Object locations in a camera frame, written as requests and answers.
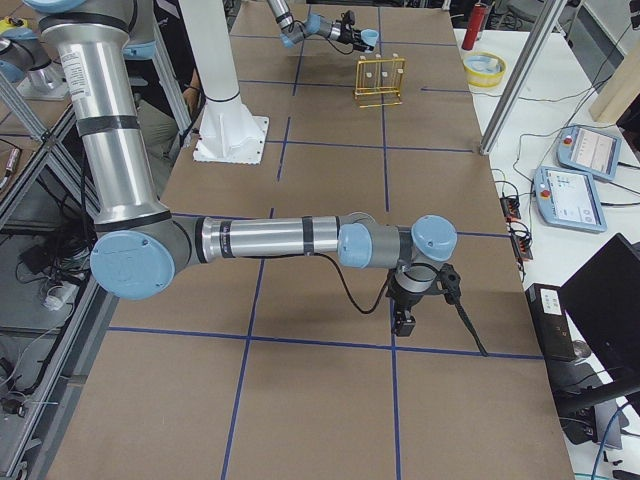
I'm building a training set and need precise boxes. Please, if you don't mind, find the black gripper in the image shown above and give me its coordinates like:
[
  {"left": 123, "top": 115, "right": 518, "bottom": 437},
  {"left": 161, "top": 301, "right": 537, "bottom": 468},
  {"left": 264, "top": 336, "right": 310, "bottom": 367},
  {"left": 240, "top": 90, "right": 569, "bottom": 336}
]
[
  {"left": 386, "top": 264, "right": 444, "bottom": 337},
  {"left": 338, "top": 25, "right": 373, "bottom": 52}
]

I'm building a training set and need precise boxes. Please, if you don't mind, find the light blue plastic cup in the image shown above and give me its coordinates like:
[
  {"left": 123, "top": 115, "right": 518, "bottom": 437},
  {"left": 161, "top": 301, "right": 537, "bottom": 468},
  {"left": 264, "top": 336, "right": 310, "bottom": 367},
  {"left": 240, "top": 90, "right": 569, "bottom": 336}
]
[{"left": 360, "top": 29, "right": 379, "bottom": 48}]

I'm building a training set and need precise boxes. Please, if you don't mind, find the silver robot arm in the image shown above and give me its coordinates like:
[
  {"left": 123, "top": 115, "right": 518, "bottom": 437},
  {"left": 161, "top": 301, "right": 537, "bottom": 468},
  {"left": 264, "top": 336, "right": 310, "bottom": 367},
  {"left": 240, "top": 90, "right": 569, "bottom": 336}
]
[
  {"left": 32, "top": 1, "right": 461, "bottom": 337},
  {"left": 1, "top": 1, "right": 379, "bottom": 88}
]

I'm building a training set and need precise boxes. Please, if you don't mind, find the near orange black adapter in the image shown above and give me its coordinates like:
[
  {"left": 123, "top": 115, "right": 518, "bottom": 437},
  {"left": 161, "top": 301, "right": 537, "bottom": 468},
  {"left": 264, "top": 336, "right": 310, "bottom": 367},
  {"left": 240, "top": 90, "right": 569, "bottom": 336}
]
[{"left": 510, "top": 231, "right": 533, "bottom": 262}]

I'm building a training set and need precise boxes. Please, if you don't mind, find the orange black adapter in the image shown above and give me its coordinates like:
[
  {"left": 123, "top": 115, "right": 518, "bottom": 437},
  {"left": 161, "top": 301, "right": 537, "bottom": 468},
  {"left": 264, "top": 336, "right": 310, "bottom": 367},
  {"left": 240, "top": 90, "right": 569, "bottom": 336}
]
[
  {"left": 500, "top": 196, "right": 521, "bottom": 220},
  {"left": 510, "top": 231, "right": 533, "bottom": 262}
]

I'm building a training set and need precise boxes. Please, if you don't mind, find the far orange black adapter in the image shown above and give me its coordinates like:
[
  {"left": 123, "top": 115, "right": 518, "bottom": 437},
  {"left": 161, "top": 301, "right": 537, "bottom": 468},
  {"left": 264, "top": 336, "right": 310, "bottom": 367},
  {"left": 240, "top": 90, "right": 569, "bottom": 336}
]
[{"left": 500, "top": 196, "right": 521, "bottom": 220}]

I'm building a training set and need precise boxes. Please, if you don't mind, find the black desktop computer box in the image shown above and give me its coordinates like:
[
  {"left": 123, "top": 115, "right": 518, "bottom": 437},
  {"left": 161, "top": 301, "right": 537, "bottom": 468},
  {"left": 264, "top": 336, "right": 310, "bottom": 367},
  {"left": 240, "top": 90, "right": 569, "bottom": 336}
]
[{"left": 526, "top": 283, "right": 576, "bottom": 362}]

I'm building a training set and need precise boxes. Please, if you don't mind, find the red bottle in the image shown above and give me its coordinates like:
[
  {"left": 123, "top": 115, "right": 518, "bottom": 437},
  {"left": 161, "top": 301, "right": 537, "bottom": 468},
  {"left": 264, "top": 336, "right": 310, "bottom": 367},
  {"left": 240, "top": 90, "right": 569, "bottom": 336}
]
[{"left": 461, "top": 2, "right": 487, "bottom": 51}]

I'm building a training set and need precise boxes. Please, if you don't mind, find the yellow tape roll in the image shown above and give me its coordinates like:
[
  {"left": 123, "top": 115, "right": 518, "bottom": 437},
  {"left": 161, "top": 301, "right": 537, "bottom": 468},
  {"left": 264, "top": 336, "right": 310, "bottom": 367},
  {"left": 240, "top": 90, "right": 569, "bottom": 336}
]
[{"left": 463, "top": 52, "right": 507, "bottom": 88}]

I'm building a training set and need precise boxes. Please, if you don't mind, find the near teach pendant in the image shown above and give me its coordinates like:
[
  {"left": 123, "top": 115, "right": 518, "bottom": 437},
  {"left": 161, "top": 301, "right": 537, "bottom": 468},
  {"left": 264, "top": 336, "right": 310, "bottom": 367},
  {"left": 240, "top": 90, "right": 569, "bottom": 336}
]
[{"left": 533, "top": 166, "right": 607, "bottom": 233}]

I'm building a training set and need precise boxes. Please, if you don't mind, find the teach pendant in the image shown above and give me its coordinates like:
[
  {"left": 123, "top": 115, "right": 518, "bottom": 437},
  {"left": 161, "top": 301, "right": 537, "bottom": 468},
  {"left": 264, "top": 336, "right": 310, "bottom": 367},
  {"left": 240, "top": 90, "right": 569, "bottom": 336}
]
[
  {"left": 533, "top": 166, "right": 607, "bottom": 233},
  {"left": 556, "top": 126, "right": 621, "bottom": 182}
]

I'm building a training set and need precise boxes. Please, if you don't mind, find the black computer monitor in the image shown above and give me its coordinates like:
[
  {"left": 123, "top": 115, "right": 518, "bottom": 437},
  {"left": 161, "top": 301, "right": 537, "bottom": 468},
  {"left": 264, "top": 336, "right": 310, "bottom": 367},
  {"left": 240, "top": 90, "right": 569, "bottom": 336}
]
[{"left": 559, "top": 233, "right": 639, "bottom": 372}]

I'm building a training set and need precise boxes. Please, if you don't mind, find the far teach pendant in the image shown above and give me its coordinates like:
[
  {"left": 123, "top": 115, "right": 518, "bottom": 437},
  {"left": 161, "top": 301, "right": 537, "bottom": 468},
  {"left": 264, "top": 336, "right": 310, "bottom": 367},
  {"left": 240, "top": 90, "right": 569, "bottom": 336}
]
[{"left": 556, "top": 126, "right": 621, "bottom": 182}]

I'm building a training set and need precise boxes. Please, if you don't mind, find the person in black shirt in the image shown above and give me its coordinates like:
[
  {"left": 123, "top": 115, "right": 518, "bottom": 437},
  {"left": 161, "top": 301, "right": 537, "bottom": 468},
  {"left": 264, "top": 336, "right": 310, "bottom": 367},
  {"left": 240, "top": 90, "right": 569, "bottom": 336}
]
[{"left": 122, "top": 0, "right": 206, "bottom": 161}]

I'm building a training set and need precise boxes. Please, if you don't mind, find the wooden board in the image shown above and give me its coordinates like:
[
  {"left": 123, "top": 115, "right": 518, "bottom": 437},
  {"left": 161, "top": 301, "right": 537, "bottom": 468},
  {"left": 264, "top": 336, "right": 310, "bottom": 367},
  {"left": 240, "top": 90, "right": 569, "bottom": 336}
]
[{"left": 589, "top": 43, "right": 640, "bottom": 124}]

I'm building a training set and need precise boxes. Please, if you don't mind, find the white power strip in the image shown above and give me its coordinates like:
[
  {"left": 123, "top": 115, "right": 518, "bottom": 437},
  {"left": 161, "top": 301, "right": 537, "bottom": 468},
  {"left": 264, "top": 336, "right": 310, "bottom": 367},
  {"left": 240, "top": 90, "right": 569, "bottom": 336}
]
[{"left": 43, "top": 281, "right": 77, "bottom": 311}]

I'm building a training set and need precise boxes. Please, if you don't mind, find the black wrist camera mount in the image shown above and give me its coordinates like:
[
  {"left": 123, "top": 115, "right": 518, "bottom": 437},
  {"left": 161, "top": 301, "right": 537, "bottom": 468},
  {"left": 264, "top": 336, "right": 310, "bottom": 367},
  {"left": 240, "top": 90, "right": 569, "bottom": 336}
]
[{"left": 437, "top": 263, "right": 461, "bottom": 305}]

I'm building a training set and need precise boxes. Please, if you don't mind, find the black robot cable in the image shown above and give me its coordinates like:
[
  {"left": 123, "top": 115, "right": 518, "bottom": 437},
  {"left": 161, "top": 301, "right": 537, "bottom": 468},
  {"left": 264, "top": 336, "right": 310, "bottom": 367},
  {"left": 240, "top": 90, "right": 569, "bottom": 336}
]
[{"left": 312, "top": 252, "right": 489, "bottom": 358}]

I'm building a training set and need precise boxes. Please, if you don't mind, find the gold wire cup holder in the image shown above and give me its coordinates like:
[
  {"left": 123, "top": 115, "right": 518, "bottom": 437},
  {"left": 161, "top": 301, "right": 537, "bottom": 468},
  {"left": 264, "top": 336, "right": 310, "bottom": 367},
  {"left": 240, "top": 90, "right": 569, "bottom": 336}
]
[{"left": 353, "top": 53, "right": 406, "bottom": 108}]

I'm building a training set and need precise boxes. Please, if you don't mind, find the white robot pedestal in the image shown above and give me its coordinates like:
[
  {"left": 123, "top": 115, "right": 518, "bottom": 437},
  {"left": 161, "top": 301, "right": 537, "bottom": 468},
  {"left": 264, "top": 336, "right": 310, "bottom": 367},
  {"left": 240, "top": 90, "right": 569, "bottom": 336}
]
[{"left": 180, "top": 0, "right": 269, "bottom": 165}]

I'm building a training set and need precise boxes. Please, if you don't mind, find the blue network cable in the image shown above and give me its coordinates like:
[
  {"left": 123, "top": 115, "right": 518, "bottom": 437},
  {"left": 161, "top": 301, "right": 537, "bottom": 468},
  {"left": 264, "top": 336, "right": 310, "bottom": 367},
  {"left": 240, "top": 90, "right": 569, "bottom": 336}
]
[{"left": 589, "top": 402, "right": 632, "bottom": 480}]

